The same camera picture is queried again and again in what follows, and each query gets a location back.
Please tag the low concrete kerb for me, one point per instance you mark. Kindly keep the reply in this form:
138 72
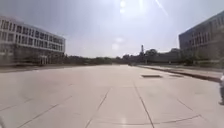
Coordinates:
186 74

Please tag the large white windowed building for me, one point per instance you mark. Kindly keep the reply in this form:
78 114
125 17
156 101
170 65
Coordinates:
30 40

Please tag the grey windowed building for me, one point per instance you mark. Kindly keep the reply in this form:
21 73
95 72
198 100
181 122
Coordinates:
203 40

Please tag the distant tower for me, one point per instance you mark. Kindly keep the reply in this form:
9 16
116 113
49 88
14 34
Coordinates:
142 50

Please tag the pale concrete slab plaza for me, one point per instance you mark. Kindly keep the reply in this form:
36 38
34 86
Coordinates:
110 93

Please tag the person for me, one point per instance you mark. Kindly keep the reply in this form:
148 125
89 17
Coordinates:
222 90

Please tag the row of trees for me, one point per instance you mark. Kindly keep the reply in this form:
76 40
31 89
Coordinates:
100 60

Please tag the dark ground grate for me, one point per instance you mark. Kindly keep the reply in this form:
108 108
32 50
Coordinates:
151 76

